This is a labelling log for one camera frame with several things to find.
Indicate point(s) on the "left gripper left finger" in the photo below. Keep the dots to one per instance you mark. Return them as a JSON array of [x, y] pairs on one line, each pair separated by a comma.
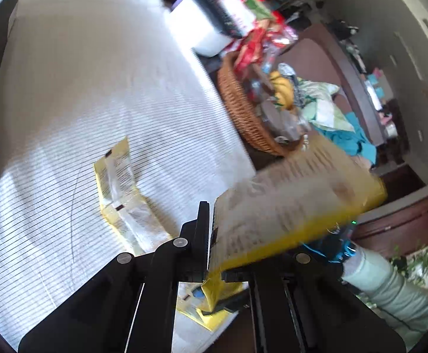
[[130, 304]]

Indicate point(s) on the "black remote control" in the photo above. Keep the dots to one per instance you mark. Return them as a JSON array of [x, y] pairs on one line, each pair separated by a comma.
[[220, 19]]

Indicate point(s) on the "yellow snack packet strip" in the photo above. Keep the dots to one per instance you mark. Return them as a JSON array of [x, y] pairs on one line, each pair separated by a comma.
[[291, 202]]

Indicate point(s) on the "brown lidded jar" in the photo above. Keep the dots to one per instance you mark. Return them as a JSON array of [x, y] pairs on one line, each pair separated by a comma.
[[275, 119]]

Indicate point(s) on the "red snack bags pile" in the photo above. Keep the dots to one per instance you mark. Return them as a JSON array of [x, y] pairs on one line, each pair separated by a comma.
[[264, 34]]

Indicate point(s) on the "white appliance box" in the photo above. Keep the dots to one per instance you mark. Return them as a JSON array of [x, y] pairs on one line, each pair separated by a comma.
[[191, 25]]

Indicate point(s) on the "green blue blanket pile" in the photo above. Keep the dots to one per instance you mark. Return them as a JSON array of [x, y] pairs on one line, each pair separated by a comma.
[[344, 130]]

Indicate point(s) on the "white cloth table cover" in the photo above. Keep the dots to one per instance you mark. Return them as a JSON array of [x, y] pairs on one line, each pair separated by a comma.
[[78, 76]]

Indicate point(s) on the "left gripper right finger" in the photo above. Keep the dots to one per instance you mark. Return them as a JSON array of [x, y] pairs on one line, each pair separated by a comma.
[[296, 303]]

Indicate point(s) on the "banana bunch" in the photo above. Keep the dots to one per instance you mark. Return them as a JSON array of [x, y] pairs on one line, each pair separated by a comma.
[[284, 90]]

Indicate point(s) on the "person's right forearm sleeve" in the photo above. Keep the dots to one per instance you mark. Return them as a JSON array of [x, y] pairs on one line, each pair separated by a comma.
[[405, 302]]

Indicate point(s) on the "wicker basket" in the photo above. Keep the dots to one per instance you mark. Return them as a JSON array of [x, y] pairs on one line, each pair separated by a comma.
[[243, 114]]

